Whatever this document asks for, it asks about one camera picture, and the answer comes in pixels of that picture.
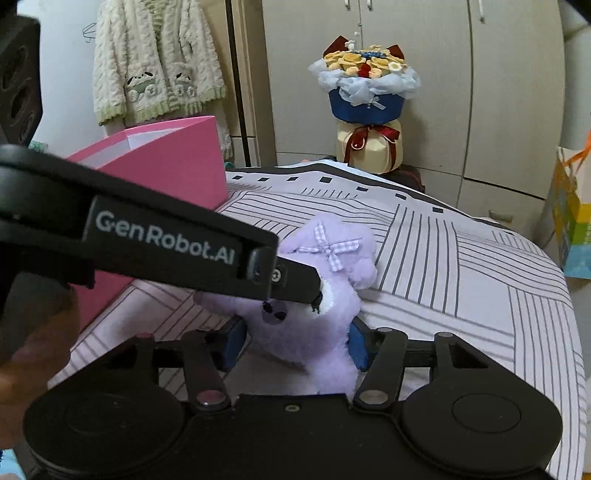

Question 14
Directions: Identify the flower bouquet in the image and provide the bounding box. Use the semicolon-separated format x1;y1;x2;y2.
308;36;421;175

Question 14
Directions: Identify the pink cardboard box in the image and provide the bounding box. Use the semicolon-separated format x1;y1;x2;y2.
68;116;228;327

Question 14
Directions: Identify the grey wardrobe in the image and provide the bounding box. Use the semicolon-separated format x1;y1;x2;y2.
235;1;565;236

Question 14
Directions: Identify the striped tablecloth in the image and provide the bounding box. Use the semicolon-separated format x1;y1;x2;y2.
50;161;587;479

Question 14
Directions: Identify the purple plush toy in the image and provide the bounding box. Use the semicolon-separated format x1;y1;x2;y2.
193;213;378;396

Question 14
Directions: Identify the person's left hand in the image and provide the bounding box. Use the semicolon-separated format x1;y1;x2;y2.
1;290;80;450

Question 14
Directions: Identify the colourful paper gift bag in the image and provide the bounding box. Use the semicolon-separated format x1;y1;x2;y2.
551;135;590;280

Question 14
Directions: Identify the cream knitted cardigan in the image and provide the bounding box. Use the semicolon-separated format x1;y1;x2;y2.
91;0;229;127

